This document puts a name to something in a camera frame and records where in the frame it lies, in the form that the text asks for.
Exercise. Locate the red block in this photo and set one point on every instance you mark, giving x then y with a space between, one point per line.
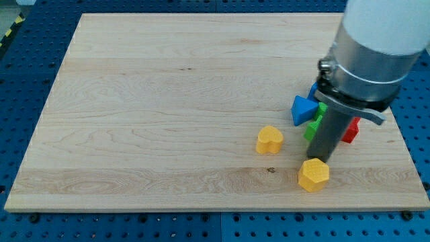
352 131

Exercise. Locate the blue block behind arm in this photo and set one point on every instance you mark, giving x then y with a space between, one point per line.
312 91

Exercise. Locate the yellow heart block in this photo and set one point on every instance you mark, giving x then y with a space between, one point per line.
269 140

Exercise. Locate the blue triangle block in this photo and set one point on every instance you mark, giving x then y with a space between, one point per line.
303 110

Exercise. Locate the yellow hexagon block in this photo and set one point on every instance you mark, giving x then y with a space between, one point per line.
313 175

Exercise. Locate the wooden board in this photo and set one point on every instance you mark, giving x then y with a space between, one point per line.
161 112

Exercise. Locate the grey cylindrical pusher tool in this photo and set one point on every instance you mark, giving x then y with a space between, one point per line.
328 135

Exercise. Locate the green block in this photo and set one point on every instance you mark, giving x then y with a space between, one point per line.
313 126

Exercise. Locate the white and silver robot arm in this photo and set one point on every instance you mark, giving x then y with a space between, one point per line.
376 45

